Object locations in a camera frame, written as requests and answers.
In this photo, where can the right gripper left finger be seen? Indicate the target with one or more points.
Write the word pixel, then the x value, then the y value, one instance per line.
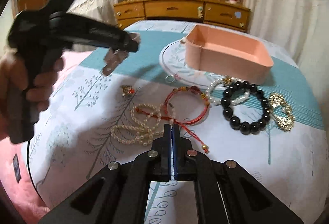
pixel 162 165

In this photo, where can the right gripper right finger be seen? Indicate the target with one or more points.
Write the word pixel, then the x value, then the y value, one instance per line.
pixel 180 145

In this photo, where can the small gold red charm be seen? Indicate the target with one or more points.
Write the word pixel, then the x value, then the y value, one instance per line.
pixel 127 90

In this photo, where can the pink rectangular tray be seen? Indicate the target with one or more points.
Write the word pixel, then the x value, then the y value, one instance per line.
pixel 227 53

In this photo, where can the gold ornate brooch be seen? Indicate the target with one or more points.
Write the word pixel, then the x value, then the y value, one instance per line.
pixel 281 112

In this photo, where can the person's left hand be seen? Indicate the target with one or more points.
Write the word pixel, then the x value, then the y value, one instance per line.
pixel 14 72

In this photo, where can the tree print tablecloth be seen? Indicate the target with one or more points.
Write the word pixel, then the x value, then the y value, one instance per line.
pixel 72 140

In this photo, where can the cream floral curtain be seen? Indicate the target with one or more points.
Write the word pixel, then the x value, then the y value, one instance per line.
pixel 301 28

